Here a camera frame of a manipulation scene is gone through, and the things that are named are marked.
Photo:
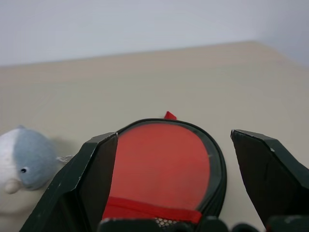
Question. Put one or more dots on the black paddle case red trim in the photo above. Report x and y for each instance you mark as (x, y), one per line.
(214, 178)

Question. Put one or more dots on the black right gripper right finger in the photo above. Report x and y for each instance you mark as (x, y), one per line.
(270, 174)

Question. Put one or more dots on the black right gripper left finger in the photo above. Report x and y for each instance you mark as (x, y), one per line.
(70, 178)

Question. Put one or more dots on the blue white plush whale toy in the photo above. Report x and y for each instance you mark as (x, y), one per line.
(24, 166)

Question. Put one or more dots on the red table tennis paddle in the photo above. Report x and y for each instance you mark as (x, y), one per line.
(159, 166)

